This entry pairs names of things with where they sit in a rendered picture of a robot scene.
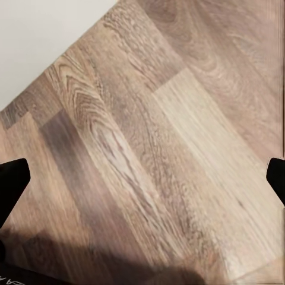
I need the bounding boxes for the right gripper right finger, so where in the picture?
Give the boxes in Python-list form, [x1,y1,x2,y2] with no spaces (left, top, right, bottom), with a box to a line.
[266,158,285,205]

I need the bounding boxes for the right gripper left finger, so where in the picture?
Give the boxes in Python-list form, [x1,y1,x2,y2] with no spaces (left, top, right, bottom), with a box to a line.
[0,158,31,229]

